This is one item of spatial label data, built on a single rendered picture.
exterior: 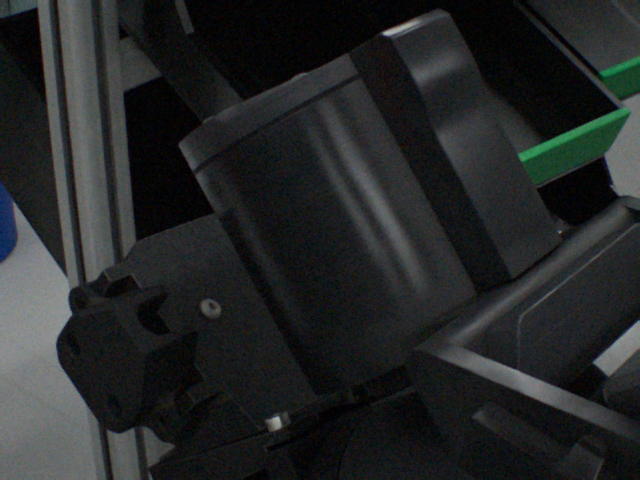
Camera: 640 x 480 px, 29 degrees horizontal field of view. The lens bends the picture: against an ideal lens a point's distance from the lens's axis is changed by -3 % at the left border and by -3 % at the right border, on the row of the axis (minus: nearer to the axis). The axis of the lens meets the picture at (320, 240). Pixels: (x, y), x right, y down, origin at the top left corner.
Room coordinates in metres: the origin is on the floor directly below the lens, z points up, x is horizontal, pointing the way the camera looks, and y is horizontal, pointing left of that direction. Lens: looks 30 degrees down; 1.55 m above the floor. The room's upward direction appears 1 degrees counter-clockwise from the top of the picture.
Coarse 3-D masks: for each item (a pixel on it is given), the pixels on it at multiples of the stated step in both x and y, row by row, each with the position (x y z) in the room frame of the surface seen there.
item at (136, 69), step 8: (120, 40) 0.41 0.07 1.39; (128, 40) 0.41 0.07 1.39; (120, 48) 0.41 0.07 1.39; (128, 48) 0.41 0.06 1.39; (136, 48) 0.41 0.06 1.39; (128, 56) 0.40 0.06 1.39; (136, 56) 0.41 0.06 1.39; (144, 56) 0.41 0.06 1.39; (128, 64) 0.40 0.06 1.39; (136, 64) 0.40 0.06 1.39; (144, 64) 0.41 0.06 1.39; (152, 64) 0.41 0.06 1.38; (128, 72) 0.40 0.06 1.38; (136, 72) 0.40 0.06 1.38; (144, 72) 0.41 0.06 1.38; (152, 72) 0.41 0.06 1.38; (160, 72) 0.41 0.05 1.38; (128, 80) 0.40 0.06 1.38; (136, 80) 0.40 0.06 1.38; (144, 80) 0.41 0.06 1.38; (128, 88) 0.40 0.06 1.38; (160, 440) 0.40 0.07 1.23; (160, 448) 0.40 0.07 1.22; (168, 448) 0.40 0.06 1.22
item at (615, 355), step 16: (576, 176) 0.60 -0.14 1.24; (592, 176) 0.59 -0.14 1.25; (608, 176) 0.58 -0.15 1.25; (544, 192) 0.59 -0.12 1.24; (560, 192) 0.59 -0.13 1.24; (576, 192) 0.59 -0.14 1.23; (592, 192) 0.59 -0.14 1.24; (608, 192) 0.58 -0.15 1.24; (560, 208) 0.58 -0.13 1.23; (576, 208) 0.58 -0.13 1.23; (592, 208) 0.59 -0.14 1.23; (560, 224) 0.57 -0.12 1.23; (576, 224) 0.57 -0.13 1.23; (624, 336) 0.51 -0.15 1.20; (608, 352) 0.50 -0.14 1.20; (624, 352) 0.50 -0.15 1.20; (608, 368) 0.49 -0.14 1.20
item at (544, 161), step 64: (128, 0) 0.41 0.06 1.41; (192, 0) 0.43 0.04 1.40; (256, 0) 0.44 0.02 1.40; (320, 0) 0.45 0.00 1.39; (384, 0) 0.46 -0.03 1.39; (448, 0) 0.47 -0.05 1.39; (512, 0) 0.44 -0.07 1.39; (192, 64) 0.38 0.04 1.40; (256, 64) 0.40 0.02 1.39; (320, 64) 0.41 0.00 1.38; (512, 64) 0.44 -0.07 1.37; (576, 64) 0.42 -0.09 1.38; (512, 128) 0.41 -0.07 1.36; (576, 128) 0.39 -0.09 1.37
